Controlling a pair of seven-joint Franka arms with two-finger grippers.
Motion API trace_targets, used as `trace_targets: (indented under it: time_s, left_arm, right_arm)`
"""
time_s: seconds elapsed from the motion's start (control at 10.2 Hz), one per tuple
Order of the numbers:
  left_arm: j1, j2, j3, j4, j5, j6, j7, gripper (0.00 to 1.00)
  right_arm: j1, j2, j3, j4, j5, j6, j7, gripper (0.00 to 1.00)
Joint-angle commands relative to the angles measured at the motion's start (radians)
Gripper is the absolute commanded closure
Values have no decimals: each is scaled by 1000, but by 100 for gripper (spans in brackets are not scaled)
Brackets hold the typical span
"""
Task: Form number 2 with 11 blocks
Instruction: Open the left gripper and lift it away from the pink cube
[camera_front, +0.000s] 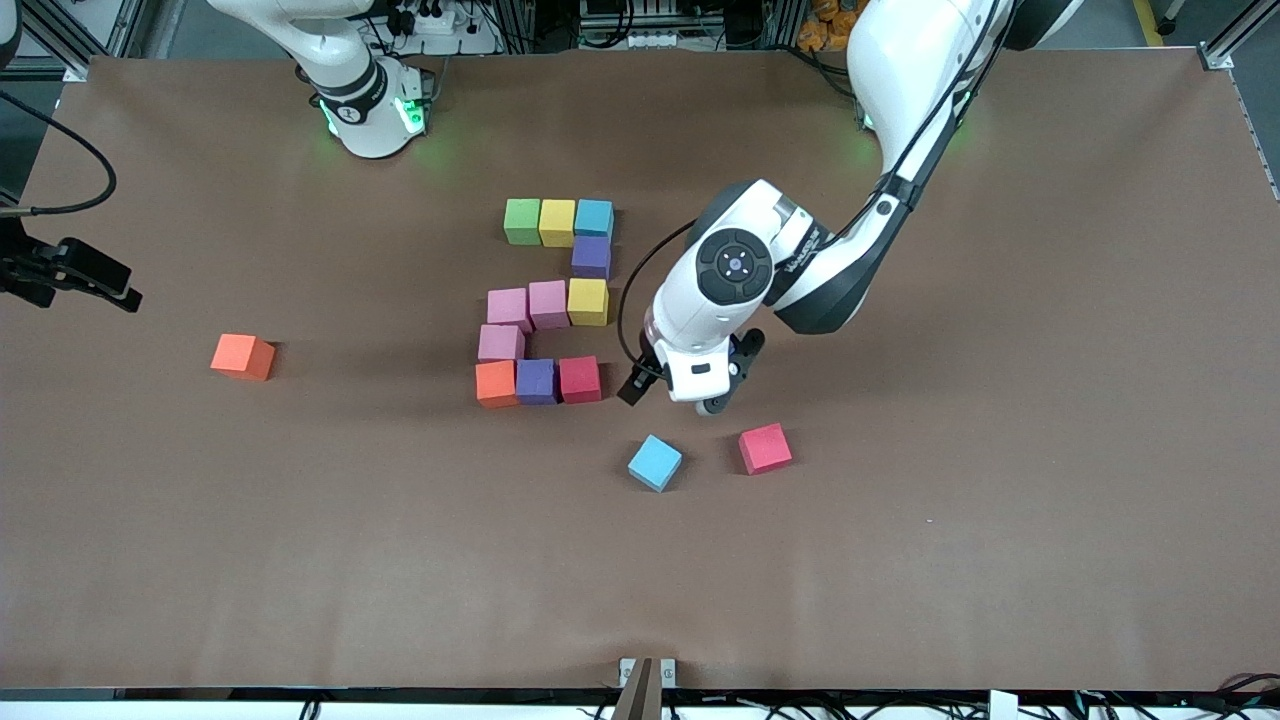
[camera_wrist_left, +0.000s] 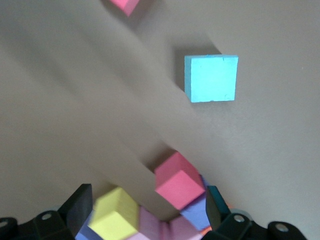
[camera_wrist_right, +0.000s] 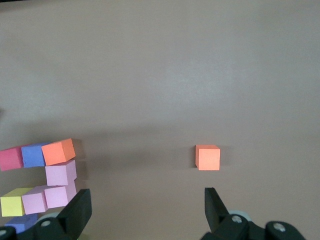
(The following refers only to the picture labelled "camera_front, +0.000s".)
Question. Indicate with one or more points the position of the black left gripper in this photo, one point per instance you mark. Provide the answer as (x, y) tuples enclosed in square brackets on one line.
[(637, 385)]

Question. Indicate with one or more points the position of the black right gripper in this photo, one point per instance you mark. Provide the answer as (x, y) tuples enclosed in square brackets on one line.
[(28, 268)]

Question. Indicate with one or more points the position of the red foam cube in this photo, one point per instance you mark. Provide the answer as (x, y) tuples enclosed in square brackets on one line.
[(580, 380), (765, 448)]

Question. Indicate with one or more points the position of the yellow foam cube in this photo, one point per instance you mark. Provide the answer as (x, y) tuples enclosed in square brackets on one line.
[(557, 222), (588, 302)]

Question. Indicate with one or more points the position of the purple foam cube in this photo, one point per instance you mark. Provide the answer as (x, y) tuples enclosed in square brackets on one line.
[(536, 382), (591, 257)]

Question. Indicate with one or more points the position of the pink foam cube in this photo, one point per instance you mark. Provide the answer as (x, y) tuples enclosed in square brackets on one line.
[(548, 304), (508, 308), (500, 342)]

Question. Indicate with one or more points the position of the orange foam cube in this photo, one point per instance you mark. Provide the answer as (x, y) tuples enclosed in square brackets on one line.
[(495, 385), (240, 355)]

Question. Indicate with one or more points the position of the light blue foam cube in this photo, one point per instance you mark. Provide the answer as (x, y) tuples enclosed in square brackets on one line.
[(594, 218), (655, 462)]

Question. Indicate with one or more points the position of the green foam cube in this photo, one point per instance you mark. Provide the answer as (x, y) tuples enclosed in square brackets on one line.
[(522, 222)]

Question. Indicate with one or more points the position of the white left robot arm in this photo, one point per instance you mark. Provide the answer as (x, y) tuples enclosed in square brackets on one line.
[(900, 80)]

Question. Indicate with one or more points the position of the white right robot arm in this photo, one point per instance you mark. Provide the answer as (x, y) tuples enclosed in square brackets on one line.
[(340, 90)]

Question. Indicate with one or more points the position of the brown paper table cover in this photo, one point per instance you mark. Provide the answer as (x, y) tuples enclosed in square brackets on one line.
[(900, 560)]

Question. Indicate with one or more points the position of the grey control box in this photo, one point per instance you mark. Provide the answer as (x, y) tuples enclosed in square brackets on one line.
[(640, 20)]

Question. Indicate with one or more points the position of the bag of orange items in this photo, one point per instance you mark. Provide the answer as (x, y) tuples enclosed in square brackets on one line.
[(825, 20)]

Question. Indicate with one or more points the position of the white power strip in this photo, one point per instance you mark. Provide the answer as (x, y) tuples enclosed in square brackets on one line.
[(435, 20)]

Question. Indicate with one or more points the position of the small white box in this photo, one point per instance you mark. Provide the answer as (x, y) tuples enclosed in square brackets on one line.
[(1003, 705)]

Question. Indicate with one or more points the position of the aluminium frame profile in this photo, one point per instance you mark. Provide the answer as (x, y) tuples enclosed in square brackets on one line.
[(60, 35), (1225, 40)]

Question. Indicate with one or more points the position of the grey metal camera bracket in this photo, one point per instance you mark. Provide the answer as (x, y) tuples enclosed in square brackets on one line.
[(640, 695)]

